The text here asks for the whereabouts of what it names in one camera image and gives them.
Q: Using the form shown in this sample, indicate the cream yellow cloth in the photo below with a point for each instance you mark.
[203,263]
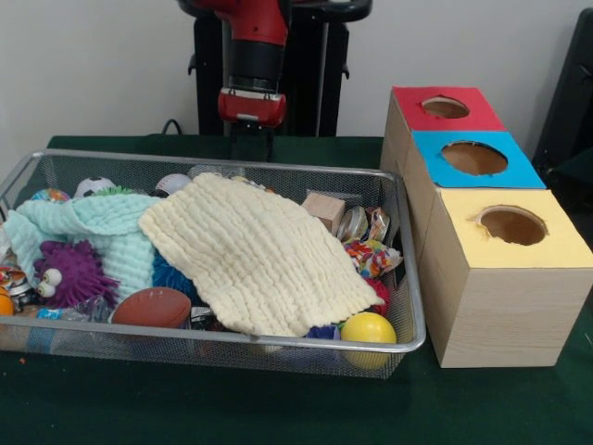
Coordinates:
[259,255]

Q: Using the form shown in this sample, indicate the clear mesh bin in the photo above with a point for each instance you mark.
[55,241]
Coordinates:
[139,357]

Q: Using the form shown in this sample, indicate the white ball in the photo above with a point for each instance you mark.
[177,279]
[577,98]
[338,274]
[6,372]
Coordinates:
[173,184]

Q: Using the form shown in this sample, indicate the purple spiky toy with eyes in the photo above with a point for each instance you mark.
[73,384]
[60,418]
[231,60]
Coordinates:
[79,273]

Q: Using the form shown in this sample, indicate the dark green table cloth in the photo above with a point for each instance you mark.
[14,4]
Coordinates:
[278,408]

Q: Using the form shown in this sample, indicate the mint green cloth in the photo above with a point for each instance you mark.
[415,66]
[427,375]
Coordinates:
[102,222]

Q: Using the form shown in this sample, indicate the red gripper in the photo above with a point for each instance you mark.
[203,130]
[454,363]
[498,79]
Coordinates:
[252,108]

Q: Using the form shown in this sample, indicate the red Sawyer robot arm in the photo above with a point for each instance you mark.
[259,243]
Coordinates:
[255,42]

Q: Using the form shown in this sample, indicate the yellow ball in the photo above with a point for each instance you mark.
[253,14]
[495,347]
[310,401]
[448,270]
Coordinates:
[368,328]

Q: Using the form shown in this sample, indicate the colourful crinkly packet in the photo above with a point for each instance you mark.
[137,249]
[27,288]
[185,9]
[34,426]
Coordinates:
[372,258]

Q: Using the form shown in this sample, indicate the clear plastic packet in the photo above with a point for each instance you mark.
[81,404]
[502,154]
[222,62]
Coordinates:
[216,171]

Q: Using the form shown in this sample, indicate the brown toy football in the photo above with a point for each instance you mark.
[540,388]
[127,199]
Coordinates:
[151,308]

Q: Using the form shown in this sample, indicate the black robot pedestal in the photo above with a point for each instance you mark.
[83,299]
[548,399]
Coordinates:
[324,83]

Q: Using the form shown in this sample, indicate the black chair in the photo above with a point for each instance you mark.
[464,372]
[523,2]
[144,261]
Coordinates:
[570,102]

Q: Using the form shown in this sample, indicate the small wooden block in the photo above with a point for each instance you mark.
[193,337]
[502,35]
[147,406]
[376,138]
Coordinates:
[324,209]

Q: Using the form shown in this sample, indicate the small soccer ball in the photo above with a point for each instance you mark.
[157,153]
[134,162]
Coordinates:
[94,186]

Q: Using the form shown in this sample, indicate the orange toy basketball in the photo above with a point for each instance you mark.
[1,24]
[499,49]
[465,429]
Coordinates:
[5,304]

